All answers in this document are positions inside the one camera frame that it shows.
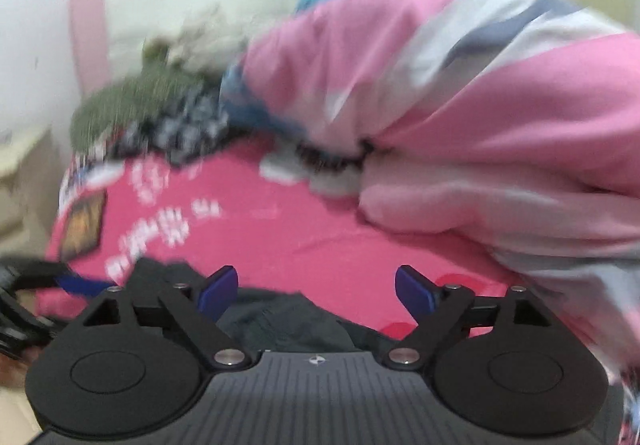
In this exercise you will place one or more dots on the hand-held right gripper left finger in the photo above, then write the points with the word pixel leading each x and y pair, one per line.
pixel 220 292

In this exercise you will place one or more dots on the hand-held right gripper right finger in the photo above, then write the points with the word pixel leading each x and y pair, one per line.
pixel 412 292

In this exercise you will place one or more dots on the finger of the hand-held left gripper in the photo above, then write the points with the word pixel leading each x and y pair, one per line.
pixel 82 284

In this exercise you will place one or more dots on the dark grey garment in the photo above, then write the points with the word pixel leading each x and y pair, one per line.
pixel 285 320

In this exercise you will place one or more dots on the pink printed bed sheet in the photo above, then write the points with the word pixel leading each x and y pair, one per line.
pixel 280 235

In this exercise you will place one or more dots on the cream bedside table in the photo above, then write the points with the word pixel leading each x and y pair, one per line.
pixel 25 185

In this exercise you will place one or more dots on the black and white plaid garment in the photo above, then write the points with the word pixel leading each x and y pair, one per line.
pixel 185 125

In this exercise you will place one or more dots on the green patterned cloth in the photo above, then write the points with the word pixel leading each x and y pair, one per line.
pixel 125 105

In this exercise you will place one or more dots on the pink white grey quilt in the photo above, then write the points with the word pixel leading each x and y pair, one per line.
pixel 475 115

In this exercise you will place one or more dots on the cream fluffy blanket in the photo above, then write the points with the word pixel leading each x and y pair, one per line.
pixel 210 40

